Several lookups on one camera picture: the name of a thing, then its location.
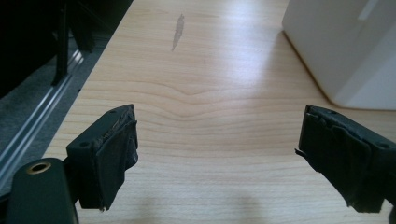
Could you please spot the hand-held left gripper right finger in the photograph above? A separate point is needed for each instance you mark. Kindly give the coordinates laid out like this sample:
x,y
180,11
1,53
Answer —
x,y
348,155

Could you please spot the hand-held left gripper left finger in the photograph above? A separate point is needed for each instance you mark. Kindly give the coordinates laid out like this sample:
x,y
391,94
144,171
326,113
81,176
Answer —
x,y
102,155

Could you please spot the white plastic storage bin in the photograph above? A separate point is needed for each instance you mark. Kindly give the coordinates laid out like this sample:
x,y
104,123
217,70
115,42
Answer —
x,y
336,46

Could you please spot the black metal stand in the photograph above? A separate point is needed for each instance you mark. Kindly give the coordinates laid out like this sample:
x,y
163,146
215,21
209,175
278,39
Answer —
x,y
62,46

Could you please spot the metal floor rail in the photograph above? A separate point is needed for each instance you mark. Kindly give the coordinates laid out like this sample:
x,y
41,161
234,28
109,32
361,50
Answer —
x,y
40,118

